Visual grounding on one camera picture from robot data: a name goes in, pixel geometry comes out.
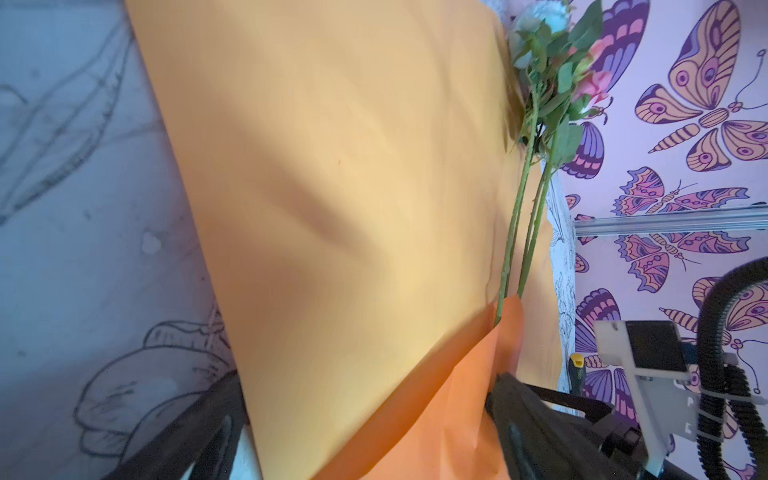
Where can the pink fake rosebud stem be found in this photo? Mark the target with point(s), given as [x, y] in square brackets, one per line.
[534, 227]

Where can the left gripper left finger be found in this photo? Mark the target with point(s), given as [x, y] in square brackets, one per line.
[201, 443]

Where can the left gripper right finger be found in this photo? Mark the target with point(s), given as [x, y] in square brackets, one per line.
[537, 443]

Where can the white fake flower stem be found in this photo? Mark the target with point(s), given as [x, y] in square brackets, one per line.
[556, 15]

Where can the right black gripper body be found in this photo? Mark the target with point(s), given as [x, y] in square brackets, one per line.
[601, 429]

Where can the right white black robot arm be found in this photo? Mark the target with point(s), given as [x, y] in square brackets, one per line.
[741, 295]

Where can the pink fake rose stem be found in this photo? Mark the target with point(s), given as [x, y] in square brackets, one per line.
[560, 76]

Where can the black handled screwdriver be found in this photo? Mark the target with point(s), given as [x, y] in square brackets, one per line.
[576, 373]

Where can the orange wrapping paper sheet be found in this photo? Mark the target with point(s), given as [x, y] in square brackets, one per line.
[351, 174]

